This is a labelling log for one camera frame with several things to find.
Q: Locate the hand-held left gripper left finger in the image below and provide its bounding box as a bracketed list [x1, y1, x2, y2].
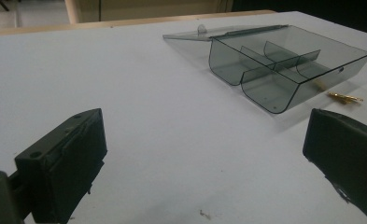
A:
[14, 107, 108, 224]

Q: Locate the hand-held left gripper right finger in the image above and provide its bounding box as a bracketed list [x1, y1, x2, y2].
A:
[302, 108, 367, 224]

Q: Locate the gold hair clip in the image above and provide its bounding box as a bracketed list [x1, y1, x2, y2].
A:
[315, 81, 364, 105]

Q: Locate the clear smoky plastic compartment box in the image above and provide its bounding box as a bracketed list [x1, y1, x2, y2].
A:
[162, 24, 367, 115]

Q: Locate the wooden frame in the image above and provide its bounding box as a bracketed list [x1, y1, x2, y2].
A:
[0, 0, 277, 37]

